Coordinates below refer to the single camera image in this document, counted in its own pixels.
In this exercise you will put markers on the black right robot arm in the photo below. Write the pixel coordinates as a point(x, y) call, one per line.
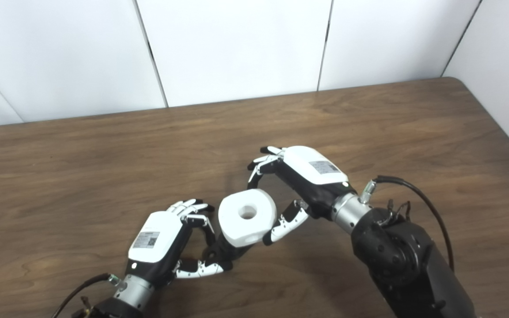
point(404, 265)

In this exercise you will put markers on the black flanged holder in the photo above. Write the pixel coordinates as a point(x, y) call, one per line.
point(226, 252)

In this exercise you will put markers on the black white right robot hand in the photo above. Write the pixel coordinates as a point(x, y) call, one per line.
point(312, 174)

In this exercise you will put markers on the round white piece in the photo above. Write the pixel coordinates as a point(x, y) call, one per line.
point(237, 225)

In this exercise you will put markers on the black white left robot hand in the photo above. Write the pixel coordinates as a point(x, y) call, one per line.
point(157, 243)

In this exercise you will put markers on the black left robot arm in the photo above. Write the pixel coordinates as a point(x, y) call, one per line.
point(126, 298)

